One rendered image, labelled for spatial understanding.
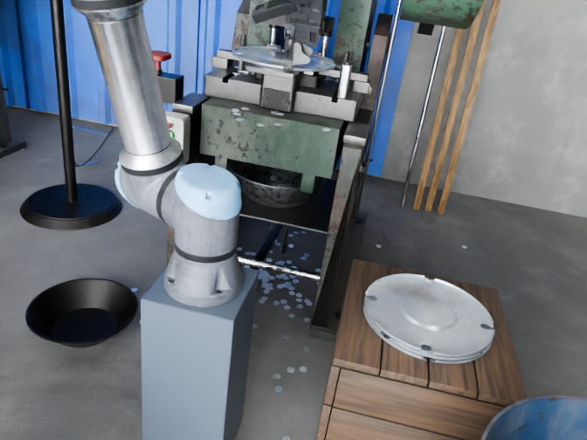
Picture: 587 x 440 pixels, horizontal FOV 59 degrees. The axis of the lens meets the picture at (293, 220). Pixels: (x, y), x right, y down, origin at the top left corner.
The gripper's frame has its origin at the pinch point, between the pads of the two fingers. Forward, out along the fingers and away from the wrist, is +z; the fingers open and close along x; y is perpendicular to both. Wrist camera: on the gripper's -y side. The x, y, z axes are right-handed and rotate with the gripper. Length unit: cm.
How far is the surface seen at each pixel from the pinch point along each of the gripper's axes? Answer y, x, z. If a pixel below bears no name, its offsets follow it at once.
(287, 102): -0.3, 2.1, 13.8
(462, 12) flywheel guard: 39.5, 12.3, -13.8
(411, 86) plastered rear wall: 43, 115, 84
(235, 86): -16.6, 6.5, 15.0
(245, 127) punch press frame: -10.5, -5.4, 18.5
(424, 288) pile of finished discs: 43, -40, 28
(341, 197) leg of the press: 19.4, -17.2, 27.0
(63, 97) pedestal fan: -89, 24, 47
